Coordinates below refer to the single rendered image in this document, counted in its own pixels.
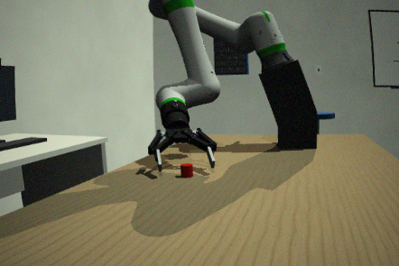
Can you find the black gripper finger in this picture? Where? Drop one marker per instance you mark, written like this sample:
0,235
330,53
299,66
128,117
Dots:
162,145
202,141

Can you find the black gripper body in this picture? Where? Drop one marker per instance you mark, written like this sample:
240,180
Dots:
177,120

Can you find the red short cylinder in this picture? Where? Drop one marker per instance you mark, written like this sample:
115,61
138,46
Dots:
186,170

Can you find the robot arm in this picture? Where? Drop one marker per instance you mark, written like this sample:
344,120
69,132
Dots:
258,32

